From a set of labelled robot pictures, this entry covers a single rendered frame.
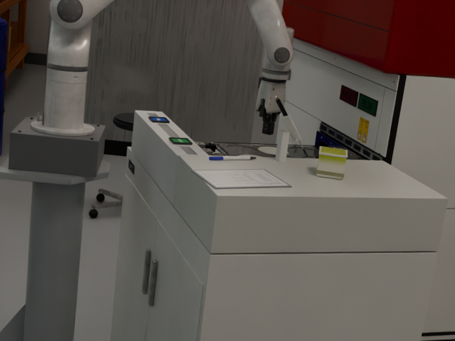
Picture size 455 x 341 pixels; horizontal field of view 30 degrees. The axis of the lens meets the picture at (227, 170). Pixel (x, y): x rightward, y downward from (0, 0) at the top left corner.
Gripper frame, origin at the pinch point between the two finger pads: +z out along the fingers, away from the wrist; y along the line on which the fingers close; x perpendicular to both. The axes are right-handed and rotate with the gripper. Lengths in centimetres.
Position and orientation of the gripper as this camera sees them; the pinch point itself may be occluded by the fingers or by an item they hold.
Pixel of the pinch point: (268, 127)
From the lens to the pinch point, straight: 266.3
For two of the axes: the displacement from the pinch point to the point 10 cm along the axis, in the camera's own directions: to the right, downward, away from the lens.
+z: -1.1, 9.6, 2.7
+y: -5.8, 1.6, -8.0
